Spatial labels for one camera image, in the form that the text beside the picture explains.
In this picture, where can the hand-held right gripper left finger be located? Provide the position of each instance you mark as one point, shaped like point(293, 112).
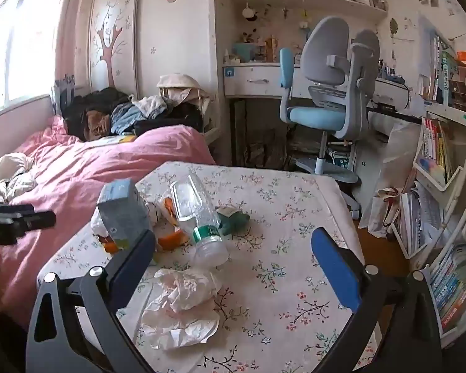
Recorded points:
point(134, 268)

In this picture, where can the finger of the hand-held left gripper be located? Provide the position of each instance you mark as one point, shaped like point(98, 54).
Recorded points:
point(37, 220)
point(7, 209)

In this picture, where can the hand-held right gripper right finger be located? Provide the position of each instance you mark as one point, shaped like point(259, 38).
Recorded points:
point(334, 268)

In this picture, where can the long orange peel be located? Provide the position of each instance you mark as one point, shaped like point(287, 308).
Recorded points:
point(171, 241)

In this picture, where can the large white tissue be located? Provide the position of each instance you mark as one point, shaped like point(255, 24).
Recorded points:
point(178, 307)

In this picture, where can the orange peel with tissue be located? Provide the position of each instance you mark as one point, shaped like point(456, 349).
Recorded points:
point(155, 211)

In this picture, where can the blue drink carton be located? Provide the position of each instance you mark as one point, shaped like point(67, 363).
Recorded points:
point(120, 206)

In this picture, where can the small orange peel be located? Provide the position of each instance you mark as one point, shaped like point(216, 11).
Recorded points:
point(169, 206)

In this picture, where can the clear plastic bottle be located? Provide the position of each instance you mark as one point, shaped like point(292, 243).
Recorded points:
point(202, 225)

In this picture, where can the green wrapper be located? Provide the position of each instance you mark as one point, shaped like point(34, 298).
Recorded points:
point(233, 219)

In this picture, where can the white crumpled cloth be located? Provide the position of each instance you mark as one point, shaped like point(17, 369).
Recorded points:
point(4, 178)

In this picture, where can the floral tablecloth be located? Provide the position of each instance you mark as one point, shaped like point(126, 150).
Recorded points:
point(279, 248)

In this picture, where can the white tote bag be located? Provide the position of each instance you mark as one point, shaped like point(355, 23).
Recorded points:
point(384, 211)

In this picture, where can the pink blanket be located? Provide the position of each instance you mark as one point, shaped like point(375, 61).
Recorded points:
point(101, 163)

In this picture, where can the stack of papers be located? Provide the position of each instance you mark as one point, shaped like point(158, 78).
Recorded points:
point(415, 217)

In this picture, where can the stack of colourful books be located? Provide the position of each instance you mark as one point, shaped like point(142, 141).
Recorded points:
point(454, 291)

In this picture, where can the white plastic bag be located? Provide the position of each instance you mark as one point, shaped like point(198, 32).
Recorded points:
point(396, 151)

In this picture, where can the white book rack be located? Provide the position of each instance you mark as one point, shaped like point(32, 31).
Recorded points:
point(458, 186)

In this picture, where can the pile of clothes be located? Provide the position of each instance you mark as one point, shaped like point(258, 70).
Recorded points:
point(139, 112)

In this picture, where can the row of thin books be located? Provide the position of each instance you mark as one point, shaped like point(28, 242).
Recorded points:
point(435, 151)

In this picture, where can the window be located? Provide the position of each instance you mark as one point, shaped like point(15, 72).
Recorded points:
point(23, 46)

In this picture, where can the white desk with drawer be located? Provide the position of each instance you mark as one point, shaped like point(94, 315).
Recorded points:
point(256, 81)

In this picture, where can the grey and blue desk chair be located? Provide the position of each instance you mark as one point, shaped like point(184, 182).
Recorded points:
point(326, 66)

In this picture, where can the wardrobe with tree decal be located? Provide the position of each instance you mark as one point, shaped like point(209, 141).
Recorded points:
point(147, 39)

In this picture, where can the row of upright books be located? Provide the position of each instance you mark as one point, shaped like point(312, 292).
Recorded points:
point(440, 70)

